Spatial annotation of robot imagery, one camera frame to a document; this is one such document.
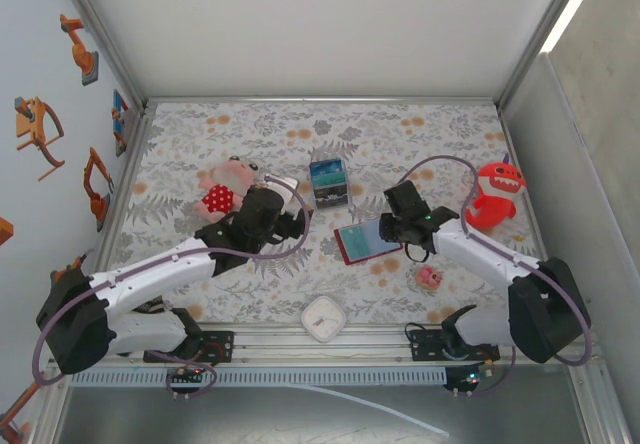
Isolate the red card holder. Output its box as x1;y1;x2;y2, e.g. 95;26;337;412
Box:
333;216;405;266

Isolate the teal credit card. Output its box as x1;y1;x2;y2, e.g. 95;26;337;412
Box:
341;221;384;260
311;172;347;189

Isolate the black VIP credit card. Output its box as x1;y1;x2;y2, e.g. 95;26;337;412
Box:
314;188;350;211

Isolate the clear acrylic card organizer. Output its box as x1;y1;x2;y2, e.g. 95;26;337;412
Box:
308;158;353;212

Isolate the blue VIP credit card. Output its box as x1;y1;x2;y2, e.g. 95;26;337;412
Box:
309;161;344;178

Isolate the pink plush toy red dress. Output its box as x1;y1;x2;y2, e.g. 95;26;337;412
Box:
194;156;260;215

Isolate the small pink pig figure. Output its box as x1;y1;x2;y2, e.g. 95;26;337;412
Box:
416;265;445;291

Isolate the red shark plush toy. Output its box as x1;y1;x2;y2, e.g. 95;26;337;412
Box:
465;161;528;231

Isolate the floral patterned table mat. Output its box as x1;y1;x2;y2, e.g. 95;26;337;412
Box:
107;101;544;325

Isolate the white square clock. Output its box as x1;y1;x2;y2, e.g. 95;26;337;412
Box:
300;294;348;344

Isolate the black round circuit board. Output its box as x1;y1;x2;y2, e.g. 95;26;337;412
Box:
443;363;496;394

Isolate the blue orange robot sticker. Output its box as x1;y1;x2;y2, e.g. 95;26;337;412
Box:
110;88;131;158

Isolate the small green circuit board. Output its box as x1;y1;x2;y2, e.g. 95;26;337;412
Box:
166;366;205;386

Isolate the white plastic tube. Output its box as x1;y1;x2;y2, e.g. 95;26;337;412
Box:
294;383;450;438

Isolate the small orange robot sticker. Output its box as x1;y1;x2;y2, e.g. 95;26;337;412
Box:
49;249;96;285

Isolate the orange claw gripper sticker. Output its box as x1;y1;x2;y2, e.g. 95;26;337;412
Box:
13;96;67;182

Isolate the white light strip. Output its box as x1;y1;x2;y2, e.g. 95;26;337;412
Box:
539;0;607;56

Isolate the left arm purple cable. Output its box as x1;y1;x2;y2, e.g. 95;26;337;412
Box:
32;176;314;388

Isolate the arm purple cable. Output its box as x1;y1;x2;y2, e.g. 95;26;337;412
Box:
32;176;314;388
397;155;596;368

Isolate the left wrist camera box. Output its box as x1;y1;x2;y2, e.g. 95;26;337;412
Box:
262;173;301;204

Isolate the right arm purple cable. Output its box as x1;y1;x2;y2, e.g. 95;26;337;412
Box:
397;155;596;368

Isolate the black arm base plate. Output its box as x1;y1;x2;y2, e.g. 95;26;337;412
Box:
143;330;236;364
409;327;501;363

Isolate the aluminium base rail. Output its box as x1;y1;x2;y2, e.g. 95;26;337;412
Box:
117;321;599;365

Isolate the aluminium enclosure frame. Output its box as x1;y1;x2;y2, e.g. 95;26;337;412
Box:
29;0;634;444

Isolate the white slotted cable duct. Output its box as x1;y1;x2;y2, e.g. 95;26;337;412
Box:
107;367;448;388

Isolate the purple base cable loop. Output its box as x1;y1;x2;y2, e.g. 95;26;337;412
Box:
164;352;223;401
452;343;518;399

